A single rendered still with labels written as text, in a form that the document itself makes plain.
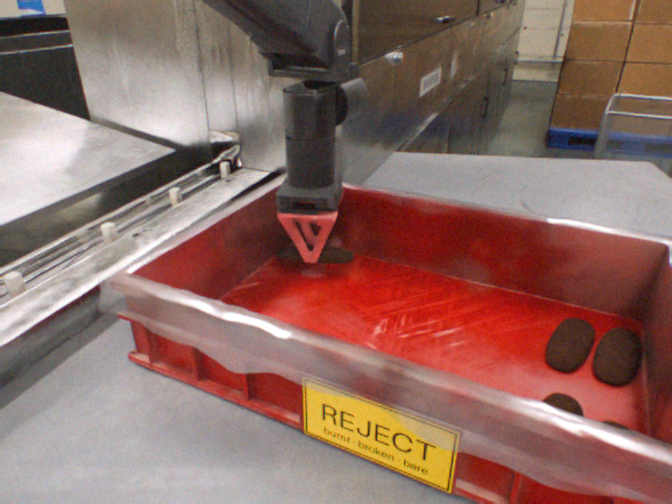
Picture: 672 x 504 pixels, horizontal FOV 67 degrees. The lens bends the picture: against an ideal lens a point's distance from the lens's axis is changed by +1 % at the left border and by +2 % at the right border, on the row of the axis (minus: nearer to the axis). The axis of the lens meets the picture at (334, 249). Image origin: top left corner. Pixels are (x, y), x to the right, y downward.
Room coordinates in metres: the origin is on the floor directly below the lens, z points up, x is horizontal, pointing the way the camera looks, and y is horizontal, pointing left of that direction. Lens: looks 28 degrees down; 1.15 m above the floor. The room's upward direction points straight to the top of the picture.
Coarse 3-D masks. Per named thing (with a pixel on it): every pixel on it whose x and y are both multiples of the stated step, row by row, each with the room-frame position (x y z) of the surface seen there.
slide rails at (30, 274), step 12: (240, 168) 0.90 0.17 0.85; (204, 180) 0.83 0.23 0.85; (156, 204) 0.72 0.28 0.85; (168, 204) 0.73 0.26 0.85; (132, 216) 0.68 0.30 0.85; (144, 216) 0.68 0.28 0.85; (156, 216) 0.68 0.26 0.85; (120, 228) 0.64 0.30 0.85; (84, 240) 0.60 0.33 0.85; (96, 240) 0.60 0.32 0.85; (60, 252) 0.56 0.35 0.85; (72, 252) 0.56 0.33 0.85; (48, 264) 0.53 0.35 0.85; (60, 264) 0.54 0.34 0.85; (72, 264) 0.53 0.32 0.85; (24, 276) 0.51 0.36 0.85; (36, 276) 0.51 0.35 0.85; (0, 288) 0.48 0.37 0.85
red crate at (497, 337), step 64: (128, 320) 0.38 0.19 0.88; (320, 320) 0.45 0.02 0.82; (384, 320) 0.45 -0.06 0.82; (448, 320) 0.45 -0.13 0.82; (512, 320) 0.45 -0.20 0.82; (640, 320) 0.45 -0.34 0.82; (192, 384) 0.35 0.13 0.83; (256, 384) 0.32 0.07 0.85; (512, 384) 0.35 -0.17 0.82; (576, 384) 0.35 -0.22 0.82; (640, 384) 0.36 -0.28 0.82
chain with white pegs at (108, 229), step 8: (224, 168) 0.86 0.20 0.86; (224, 176) 0.86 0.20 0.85; (176, 192) 0.73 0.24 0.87; (176, 200) 0.73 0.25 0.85; (104, 224) 0.61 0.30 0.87; (112, 224) 0.61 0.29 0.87; (104, 232) 0.60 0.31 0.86; (112, 232) 0.60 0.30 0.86; (104, 240) 0.60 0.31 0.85; (112, 240) 0.60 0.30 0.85; (16, 272) 0.48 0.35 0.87; (8, 280) 0.47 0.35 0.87; (16, 280) 0.47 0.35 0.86; (8, 288) 0.47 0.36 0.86; (16, 288) 0.47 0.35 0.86; (24, 288) 0.48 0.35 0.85
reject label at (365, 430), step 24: (312, 408) 0.29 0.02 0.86; (336, 408) 0.28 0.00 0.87; (360, 408) 0.27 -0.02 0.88; (312, 432) 0.29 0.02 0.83; (336, 432) 0.28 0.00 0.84; (360, 432) 0.27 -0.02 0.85; (384, 432) 0.26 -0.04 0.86; (408, 432) 0.25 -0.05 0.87; (384, 456) 0.26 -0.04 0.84; (408, 456) 0.25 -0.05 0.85; (432, 456) 0.25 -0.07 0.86; (432, 480) 0.24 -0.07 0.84
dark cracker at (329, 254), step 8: (280, 248) 0.57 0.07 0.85; (288, 248) 0.56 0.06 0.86; (296, 248) 0.56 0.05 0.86; (312, 248) 0.56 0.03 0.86; (328, 248) 0.56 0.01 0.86; (336, 248) 0.56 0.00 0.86; (280, 256) 0.55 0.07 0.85; (288, 256) 0.55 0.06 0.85; (296, 256) 0.55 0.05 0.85; (320, 256) 0.54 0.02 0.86; (328, 256) 0.54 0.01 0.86; (336, 256) 0.54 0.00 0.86; (344, 256) 0.54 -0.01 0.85; (352, 256) 0.55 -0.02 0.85
